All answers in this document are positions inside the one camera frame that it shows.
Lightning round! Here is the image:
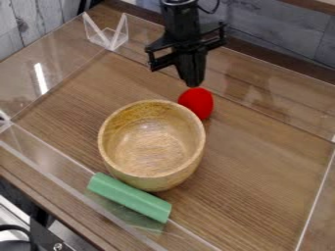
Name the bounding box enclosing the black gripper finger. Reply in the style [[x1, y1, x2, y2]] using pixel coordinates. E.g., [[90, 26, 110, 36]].
[[191, 48, 207, 87], [174, 54, 192, 87]]

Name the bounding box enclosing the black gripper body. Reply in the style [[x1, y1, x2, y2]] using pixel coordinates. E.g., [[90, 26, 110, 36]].
[[145, 3, 225, 71]]

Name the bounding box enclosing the red plush fruit green leaf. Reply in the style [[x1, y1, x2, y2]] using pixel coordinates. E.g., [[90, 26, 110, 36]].
[[177, 87, 215, 120]]

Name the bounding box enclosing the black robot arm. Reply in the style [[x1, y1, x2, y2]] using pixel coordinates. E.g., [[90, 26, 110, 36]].
[[145, 0, 227, 88]]

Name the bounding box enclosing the wooden bowl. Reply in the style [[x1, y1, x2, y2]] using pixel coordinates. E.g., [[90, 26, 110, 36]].
[[97, 99, 205, 192]]

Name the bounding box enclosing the green rectangular block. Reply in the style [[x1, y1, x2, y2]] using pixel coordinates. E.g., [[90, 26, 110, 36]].
[[88, 173, 172, 224]]

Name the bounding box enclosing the clear acrylic tray enclosure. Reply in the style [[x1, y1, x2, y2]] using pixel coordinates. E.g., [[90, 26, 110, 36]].
[[0, 10, 335, 251]]

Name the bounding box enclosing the black metal mount bracket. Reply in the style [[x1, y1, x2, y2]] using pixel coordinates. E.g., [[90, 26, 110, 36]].
[[30, 219, 73, 251]]

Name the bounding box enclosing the black cable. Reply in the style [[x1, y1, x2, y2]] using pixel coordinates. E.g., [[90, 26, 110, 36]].
[[0, 225, 33, 251]]

